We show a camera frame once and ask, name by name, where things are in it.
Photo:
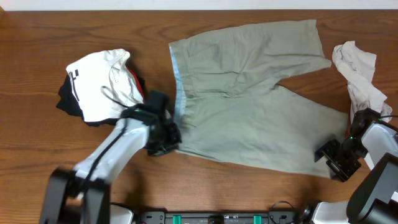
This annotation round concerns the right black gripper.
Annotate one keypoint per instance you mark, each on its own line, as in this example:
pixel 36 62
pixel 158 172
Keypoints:
pixel 343 173

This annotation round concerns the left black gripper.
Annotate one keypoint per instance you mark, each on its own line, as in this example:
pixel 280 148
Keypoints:
pixel 170 137

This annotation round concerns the khaki green shorts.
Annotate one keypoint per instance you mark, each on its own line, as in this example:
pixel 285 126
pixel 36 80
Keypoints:
pixel 229 106

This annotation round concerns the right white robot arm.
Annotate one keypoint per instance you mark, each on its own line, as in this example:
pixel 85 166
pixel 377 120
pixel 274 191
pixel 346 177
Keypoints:
pixel 375 199

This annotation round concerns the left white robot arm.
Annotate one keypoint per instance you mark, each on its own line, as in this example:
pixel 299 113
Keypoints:
pixel 82 194

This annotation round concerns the red folded garment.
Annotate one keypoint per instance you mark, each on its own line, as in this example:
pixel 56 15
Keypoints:
pixel 138 83

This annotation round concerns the white folded garment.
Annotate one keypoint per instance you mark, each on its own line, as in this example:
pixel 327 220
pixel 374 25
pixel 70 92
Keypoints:
pixel 102 84

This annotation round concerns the light grey crumpled garment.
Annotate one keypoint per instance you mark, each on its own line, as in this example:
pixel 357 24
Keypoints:
pixel 358 69

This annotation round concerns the black folded garment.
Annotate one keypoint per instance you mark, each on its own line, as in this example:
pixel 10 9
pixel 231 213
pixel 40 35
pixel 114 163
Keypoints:
pixel 69 104

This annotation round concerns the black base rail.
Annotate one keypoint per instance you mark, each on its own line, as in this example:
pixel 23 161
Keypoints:
pixel 275 215

